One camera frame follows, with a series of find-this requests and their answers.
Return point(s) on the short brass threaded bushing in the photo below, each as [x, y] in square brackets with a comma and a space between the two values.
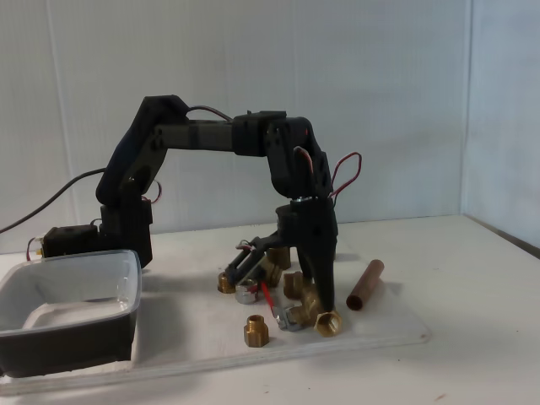
[225, 286]

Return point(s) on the chrome nut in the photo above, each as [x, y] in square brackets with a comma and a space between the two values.
[244, 296]

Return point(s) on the clear plastic box black base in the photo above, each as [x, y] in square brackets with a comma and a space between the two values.
[84, 341]

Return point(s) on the small brass hex nipple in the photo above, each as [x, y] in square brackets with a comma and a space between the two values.
[255, 331]

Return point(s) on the brass sleeve with copper insert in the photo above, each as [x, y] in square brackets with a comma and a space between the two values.
[279, 256]

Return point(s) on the brass double nipple fitting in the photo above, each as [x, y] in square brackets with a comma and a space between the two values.
[292, 284]

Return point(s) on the large brass reducer fitting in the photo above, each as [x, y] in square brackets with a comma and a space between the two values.
[272, 271]

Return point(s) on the copper pipe piece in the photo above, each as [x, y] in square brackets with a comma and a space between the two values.
[365, 285]

